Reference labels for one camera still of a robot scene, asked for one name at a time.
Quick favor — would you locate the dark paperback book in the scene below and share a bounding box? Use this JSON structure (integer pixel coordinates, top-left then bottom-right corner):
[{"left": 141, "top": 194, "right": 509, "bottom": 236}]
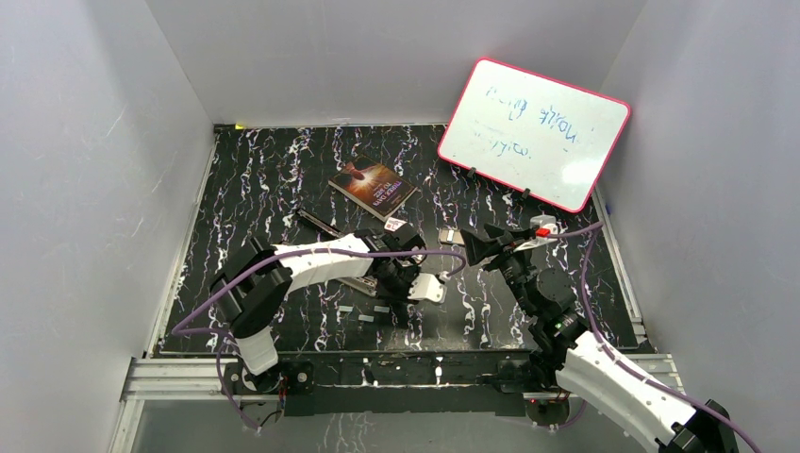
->
[{"left": 328, "top": 155, "right": 417, "bottom": 221}]

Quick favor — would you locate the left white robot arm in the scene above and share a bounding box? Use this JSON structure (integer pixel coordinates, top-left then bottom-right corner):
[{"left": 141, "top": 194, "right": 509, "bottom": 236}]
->
[{"left": 209, "top": 226, "right": 425, "bottom": 393}]

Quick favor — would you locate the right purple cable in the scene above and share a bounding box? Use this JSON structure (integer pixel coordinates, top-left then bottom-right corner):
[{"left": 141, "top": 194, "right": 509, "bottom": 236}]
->
[{"left": 537, "top": 220, "right": 764, "bottom": 453}]

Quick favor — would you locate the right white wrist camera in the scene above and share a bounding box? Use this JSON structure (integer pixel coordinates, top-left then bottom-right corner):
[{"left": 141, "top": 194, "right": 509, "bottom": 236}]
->
[{"left": 514, "top": 214, "right": 558, "bottom": 251}]

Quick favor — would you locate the purple cable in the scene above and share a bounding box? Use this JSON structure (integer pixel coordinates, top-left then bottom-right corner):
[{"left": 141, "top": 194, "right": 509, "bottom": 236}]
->
[
  {"left": 537, "top": 220, "right": 764, "bottom": 453},
  {"left": 170, "top": 246, "right": 469, "bottom": 432}
]

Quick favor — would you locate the cardboard staple tray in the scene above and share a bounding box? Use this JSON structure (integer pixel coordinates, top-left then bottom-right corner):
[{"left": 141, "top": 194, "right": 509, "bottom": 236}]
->
[{"left": 438, "top": 227, "right": 465, "bottom": 246}]

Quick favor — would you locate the pink framed whiteboard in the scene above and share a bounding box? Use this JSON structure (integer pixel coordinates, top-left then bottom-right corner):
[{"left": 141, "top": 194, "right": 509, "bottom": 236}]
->
[{"left": 438, "top": 59, "right": 631, "bottom": 213}]

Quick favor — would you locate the black stapler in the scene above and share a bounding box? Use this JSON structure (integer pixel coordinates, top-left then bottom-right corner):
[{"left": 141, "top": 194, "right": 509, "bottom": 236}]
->
[{"left": 294, "top": 209, "right": 345, "bottom": 240}]

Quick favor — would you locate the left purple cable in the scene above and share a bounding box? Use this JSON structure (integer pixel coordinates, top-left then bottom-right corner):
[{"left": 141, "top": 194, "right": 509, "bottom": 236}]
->
[{"left": 170, "top": 246, "right": 469, "bottom": 432}]

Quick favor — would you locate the beige stapler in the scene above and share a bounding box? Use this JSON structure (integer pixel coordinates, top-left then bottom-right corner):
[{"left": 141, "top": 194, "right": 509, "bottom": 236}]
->
[{"left": 339, "top": 277, "right": 377, "bottom": 297}]

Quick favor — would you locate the red white staple box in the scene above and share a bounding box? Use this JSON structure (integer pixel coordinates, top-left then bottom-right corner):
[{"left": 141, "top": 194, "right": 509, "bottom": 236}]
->
[{"left": 384, "top": 217, "right": 407, "bottom": 232}]

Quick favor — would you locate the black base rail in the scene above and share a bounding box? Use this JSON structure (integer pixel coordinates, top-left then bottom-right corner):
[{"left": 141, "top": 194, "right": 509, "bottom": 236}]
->
[{"left": 222, "top": 346, "right": 601, "bottom": 419}]

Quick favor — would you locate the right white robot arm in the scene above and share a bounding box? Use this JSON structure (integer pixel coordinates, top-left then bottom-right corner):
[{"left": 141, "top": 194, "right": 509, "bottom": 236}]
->
[{"left": 460, "top": 225, "right": 753, "bottom": 452}]

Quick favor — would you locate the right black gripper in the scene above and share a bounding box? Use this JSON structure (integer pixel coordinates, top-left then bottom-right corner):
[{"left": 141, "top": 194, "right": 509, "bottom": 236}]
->
[{"left": 459, "top": 222, "right": 536, "bottom": 317}]

